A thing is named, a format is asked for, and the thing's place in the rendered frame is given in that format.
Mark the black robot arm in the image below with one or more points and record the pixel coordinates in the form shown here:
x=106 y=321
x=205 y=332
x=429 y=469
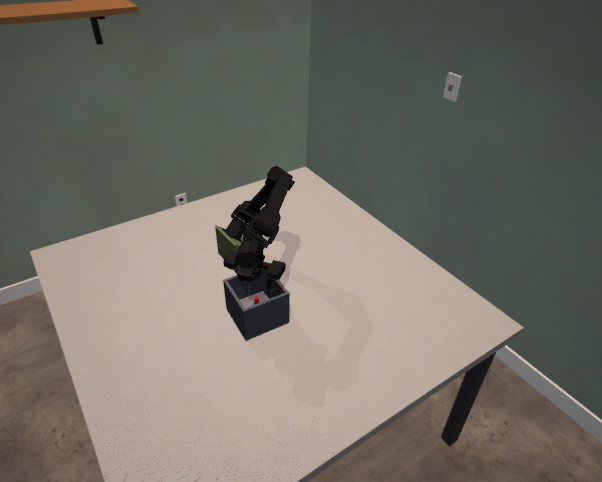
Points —
x=260 y=222

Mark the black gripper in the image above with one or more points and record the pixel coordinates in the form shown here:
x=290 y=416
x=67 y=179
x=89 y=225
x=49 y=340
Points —
x=275 y=269

